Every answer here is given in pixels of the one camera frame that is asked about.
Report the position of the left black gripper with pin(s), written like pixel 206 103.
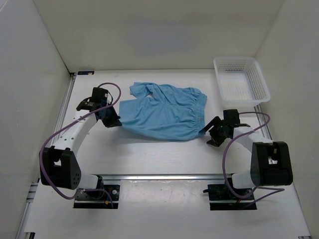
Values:
pixel 114 121

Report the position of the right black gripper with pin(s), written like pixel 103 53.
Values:
pixel 217 122

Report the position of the light blue shorts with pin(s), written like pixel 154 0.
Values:
pixel 164 112

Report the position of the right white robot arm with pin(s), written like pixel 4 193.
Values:
pixel 270 160

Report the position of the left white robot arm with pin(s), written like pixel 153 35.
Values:
pixel 58 163

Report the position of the blue label sticker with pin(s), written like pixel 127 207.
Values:
pixel 85 72

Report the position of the white plastic mesh basket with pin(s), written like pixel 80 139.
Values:
pixel 240 81

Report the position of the aluminium left rail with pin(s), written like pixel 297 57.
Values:
pixel 65 103

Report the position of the aluminium front rail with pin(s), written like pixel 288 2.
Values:
pixel 148 177

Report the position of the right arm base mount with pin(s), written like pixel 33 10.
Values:
pixel 221 199

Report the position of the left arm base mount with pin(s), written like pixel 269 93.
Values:
pixel 100 199

